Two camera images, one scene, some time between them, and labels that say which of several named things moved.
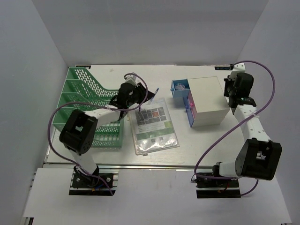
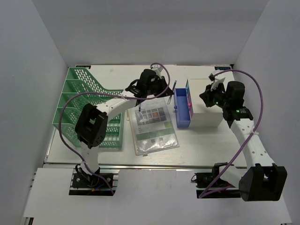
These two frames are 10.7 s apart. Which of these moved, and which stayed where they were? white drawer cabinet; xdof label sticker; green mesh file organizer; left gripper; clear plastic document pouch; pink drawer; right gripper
Moved: pink drawer; right gripper; left gripper
Stayed: xdof label sticker; green mesh file organizer; white drawer cabinet; clear plastic document pouch
